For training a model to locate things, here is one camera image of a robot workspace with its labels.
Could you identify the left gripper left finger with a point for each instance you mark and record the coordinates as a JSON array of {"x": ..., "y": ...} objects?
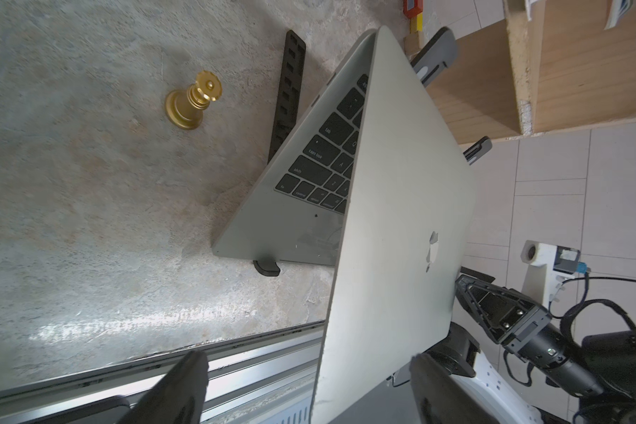
[{"x": 178, "y": 397}]

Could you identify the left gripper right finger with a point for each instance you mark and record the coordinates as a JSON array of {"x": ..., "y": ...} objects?
[{"x": 439, "y": 399}]

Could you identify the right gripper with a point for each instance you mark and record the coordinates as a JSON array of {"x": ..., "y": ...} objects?
[{"x": 509, "y": 318}]

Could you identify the silver laptop computer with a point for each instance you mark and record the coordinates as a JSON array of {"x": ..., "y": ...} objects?
[{"x": 395, "y": 241}]

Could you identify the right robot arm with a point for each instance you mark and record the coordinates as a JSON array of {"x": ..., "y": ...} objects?
[{"x": 600, "y": 372}]

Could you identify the black folding laptop stand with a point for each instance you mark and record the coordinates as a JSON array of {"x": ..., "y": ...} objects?
[{"x": 335, "y": 145}]

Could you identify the wooden two-tier shelf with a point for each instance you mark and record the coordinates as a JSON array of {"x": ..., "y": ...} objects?
[{"x": 552, "y": 66}]

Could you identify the wooden toy block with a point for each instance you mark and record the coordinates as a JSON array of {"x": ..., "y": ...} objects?
[{"x": 413, "y": 44}]

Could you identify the yellow toy block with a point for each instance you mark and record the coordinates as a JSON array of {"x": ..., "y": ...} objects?
[{"x": 416, "y": 24}]

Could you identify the red toy block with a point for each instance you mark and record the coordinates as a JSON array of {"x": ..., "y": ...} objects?
[{"x": 413, "y": 8}]

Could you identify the white book under stack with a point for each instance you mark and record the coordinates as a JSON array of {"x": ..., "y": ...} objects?
[{"x": 616, "y": 10}]

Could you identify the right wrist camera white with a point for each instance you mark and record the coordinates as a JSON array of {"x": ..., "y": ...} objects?
[{"x": 549, "y": 266}]

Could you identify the aluminium mounting rail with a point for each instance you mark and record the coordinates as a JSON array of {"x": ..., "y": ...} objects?
[{"x": 267, "y": 374}]

